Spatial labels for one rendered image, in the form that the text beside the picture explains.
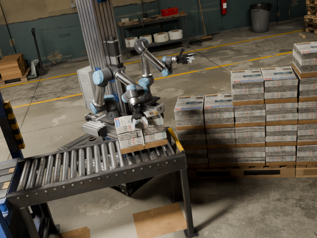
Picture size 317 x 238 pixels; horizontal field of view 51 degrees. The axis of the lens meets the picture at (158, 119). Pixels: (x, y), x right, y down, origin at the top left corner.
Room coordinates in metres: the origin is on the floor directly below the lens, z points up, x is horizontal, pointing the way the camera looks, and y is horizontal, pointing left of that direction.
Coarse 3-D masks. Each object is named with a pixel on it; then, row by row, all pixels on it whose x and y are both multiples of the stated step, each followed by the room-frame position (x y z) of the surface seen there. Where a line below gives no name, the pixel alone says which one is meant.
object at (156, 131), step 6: (150, 114) 2.50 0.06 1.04; (156, 114) 2.47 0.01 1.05; (150, 120) 2.34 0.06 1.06; (156, 120) 2.34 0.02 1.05; (162, 120) 2.35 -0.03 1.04; (144, 126) 2.32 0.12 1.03; (150, 126) 2.33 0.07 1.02; (156, 126) 2.33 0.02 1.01; (162, 126) 2.34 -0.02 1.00; (150, 132) 2.32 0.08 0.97; (156, 132) 2.33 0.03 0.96; (162, 132) 2.33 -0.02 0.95; (150, 138) 2.32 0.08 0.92; (156, 138) 2.32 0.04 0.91; (162, 138) 2.32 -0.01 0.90
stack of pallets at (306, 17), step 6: (306, 0) 8.73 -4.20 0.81; (312, 0) 8.69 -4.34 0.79; (306, 6) 8.75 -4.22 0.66; (312, 6) 8.70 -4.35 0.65; (312, 12) 8.69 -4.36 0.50; (306, 18) 8.68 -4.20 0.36; (306, 24) 8.67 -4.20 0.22; (312, 24) 8.45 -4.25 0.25; (306, 30) 8.71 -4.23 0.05; (312, 30) 8.73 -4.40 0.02
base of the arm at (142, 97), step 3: (147, 93) 3.39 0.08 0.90; (150, 93) 3.42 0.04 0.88; (141, 96) 3.41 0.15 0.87; (144, 96) 3.38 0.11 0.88; (147, 96) 3.38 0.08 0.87; (150, 96) 3.40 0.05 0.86; (141, 99) 3.40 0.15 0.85; (144, 99) 3.38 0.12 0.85; (147, 99) 3.37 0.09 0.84; (150, 99) 3.39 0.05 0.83
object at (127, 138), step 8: (120, 120) 2.47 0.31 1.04; (128, 120) 2.43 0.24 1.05; (120, 128) 2.30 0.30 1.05; (128, 128) 2.31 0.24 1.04; (136, 128) 2.32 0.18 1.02; (120, 136) 2.29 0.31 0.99; (128, 136) 2.30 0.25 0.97; (136, 136) 2.30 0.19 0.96; (120, 144) 2.29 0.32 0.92; (128, 144) 2.29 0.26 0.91; (136, 144) 2.29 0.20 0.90
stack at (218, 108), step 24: (192, 96) 3.29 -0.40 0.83; (216, 96) 3.19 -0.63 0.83; (192, 120) 2.97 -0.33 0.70; (216, 120) 2.92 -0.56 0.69; (240, 120) 2.87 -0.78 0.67; (264, 120) 2.82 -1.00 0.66; (192, 144) 2.98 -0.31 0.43; (192, 168) 3.12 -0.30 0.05; (216, 168) 2.93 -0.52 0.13; (240, 168) 2.87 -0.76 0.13; (264, 168) 2.82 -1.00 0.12; (288, 168) 2.76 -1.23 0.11
